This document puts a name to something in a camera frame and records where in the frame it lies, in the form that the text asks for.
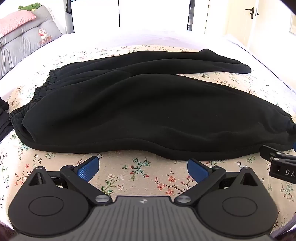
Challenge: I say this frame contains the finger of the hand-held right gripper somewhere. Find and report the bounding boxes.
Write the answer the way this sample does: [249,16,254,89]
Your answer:
[259,142,296,163]

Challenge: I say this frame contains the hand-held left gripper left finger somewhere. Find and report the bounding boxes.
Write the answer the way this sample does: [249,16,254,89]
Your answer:
[29,156,112,206]

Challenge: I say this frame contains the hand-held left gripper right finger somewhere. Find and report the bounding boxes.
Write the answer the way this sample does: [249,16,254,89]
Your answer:
[174,158,258,206]

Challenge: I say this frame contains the black pants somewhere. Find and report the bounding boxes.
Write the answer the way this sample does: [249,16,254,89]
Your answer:
[9,48,296,162]

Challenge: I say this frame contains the floral printed blanket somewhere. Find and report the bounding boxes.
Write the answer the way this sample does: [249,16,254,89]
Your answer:
[0,44,296,234]

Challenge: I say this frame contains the folded black clothes stack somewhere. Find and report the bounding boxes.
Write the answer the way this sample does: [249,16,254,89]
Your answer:
[0,98,15,142]

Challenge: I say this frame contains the lavender bed sheet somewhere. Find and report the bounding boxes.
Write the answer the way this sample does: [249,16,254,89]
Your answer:
[0,29,296,98]

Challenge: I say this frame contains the grey cushion with bear print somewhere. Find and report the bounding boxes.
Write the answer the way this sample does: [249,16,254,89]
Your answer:
[0,5,63,80]

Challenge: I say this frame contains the cream door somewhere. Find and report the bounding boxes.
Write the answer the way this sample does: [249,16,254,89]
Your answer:
[203,0,258,39]

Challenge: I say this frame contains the wardrobe with sliding doors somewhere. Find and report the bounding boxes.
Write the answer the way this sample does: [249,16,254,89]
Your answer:
[65,0,205,34]

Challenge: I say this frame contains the pink pillow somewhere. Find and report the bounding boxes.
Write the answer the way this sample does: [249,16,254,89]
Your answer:
[0,10,37,36]

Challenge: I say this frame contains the green plush toy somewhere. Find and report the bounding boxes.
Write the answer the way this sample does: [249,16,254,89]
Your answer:
[18,3,41,11]

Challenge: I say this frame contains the black door handle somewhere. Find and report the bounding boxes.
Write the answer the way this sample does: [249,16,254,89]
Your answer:
[245,7,260,20]

